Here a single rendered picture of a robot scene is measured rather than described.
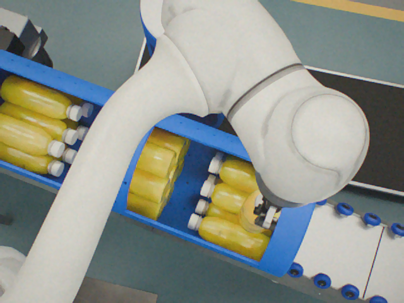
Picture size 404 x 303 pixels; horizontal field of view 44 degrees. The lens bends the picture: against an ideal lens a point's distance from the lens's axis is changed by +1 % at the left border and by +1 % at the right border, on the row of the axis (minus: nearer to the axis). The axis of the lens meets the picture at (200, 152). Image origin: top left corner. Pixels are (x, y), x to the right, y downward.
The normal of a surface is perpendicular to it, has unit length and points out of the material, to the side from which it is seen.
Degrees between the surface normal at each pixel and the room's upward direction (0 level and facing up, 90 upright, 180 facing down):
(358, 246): 0
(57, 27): 0
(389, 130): 0
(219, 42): 8
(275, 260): 55
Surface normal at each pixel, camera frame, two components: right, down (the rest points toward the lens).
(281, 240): -0.20, 0.25
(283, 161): -0.76, 0.50
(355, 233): -0.01, -0.25
